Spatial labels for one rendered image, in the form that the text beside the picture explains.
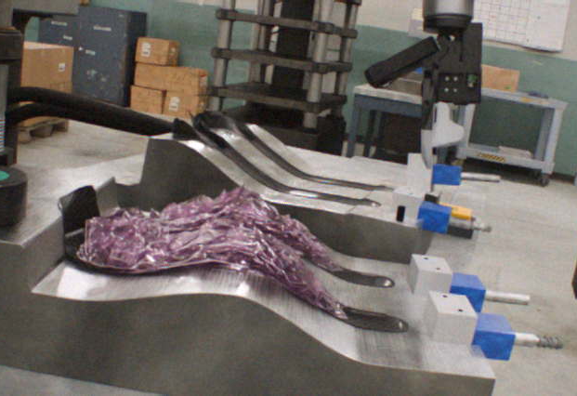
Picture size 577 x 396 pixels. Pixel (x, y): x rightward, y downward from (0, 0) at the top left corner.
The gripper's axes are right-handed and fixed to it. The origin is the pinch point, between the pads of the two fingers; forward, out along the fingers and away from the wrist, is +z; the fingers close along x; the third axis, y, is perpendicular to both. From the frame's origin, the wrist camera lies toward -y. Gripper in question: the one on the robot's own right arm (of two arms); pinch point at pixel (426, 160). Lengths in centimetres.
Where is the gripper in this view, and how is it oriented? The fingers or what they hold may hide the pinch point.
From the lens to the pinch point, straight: 97.9
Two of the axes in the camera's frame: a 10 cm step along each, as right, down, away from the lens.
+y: 9.5, 0.7, -3.1
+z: -0.5, 10.0, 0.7
